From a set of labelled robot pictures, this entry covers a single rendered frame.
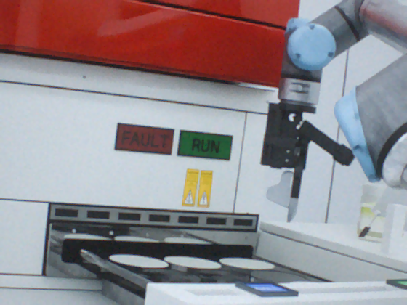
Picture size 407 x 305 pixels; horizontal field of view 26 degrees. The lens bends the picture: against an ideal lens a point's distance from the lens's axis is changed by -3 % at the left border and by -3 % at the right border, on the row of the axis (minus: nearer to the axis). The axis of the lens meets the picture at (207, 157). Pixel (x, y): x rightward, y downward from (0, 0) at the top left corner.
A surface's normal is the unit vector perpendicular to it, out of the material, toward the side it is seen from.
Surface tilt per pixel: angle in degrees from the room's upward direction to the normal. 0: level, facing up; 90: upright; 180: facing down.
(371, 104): 63
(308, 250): 90
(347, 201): 90
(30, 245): 90
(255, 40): 90
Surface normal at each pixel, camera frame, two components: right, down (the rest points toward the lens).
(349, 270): -0.83, -0.08
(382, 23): -0.96, -0.14
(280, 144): -0.10, 0.05
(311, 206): 0.54, 0.11
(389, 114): -0.54, -0.40
